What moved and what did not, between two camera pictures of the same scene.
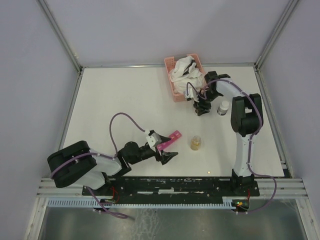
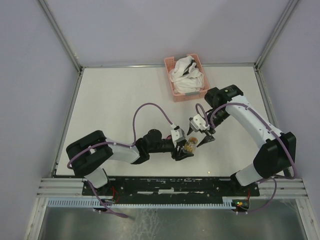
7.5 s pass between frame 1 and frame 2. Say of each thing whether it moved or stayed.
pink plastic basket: stayed
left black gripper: moved
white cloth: stayed
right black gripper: moved
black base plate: stayed
